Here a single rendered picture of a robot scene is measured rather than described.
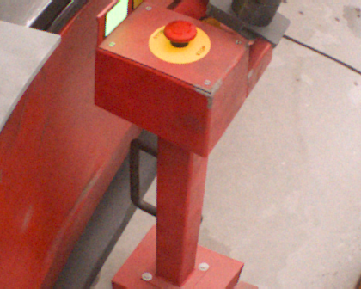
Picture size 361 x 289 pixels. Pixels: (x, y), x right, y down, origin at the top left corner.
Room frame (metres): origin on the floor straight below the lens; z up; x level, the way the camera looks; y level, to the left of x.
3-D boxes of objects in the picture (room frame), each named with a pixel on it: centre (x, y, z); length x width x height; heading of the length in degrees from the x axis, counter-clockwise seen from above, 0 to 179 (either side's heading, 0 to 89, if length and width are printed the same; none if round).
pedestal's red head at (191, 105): (0.78, 0.00, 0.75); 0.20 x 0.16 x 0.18; 153
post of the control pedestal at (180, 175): (0.78, 0.00, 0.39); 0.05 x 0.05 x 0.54; 63
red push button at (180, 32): (0.73, 0.01, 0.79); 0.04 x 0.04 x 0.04
